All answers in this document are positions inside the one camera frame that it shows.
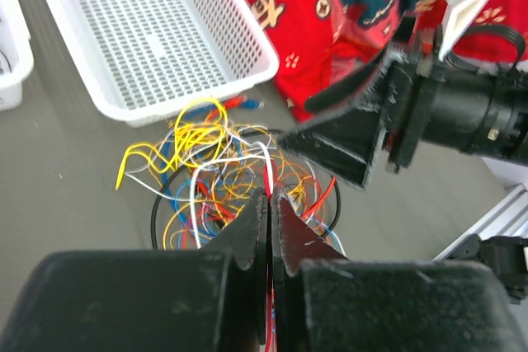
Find right white plastic basket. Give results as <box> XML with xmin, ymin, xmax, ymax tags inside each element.
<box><xmin>45</xmin><ymin>0</ymin><xmax>279</xmax><ymax>127</ymax></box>

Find left white plastic basket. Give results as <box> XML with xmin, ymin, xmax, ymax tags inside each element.
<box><xmin>1</xmin><ymin>0</ymin><xmax>34</xmax><ymax>111</ymax></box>

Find black cable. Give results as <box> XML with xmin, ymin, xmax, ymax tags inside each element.
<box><xmin>150</xmin><ymin>129</ymin><xmax>343</xmax><ymax>250</ymax></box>

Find white plastic basket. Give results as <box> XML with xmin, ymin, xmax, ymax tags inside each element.
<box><xmin>45</xmin><ymin>0</ymin><xmax>279</xmax><ymax>127</ymax></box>
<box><xmin>1</xmin><ymin>0</ymin><xmax>34</xmax><ymax>111</ymax></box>

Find aluminium frame rail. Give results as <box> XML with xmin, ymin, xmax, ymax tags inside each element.
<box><xmin>435</xmin><ymin>184</ymin><xmax>527</xmax><ymax>260</ymax></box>

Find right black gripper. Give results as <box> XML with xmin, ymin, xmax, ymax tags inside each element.
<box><xmin>276</xmin><ymin>26</ymin><xmax>490</xmax><ymax>190</ymax></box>

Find red ethernet cable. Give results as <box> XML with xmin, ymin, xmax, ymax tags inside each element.
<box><xmin>259</xmin><ymin>96</ymin><xmax>339</xmax><ymax>221</ymax></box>

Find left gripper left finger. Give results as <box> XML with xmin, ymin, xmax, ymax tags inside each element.
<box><xmin>205</xmin><ymin>188</ymin><xmax>268</xmax><ymax>346</ymax></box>

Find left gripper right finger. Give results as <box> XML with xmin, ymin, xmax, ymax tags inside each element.
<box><xmin>271</xmin><ymin>188</ymin><xmax>345</xmax><ymax>351</ymax></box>

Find orange thin cable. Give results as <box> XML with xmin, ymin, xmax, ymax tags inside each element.
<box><xmin>163</xmin><ymin>149</ymin><xmax>323</xmax><ymax>250</ymax></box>

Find red patterned pillow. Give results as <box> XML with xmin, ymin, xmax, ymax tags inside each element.
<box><xmin>218</xmin><ymin>0</ymin><xmax>528</xmax><ymax>124</ymax></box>

